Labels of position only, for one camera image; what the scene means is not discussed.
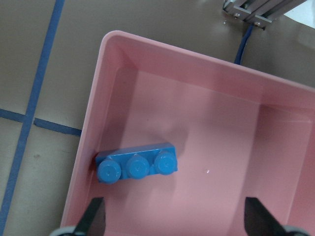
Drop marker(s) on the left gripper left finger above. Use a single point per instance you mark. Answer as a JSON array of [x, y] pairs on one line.
[[93, 219]]

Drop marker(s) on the aluminium frame post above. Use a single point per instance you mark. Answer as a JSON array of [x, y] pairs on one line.
[[259, 13]]

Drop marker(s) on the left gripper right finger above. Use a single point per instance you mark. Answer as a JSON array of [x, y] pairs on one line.
[[257, 219]]

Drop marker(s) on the blue toy block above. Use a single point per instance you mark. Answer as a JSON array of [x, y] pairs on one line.
[[136, 162]]

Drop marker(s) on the pink plastic box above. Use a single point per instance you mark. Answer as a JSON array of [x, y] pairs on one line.
[[238, 132]]

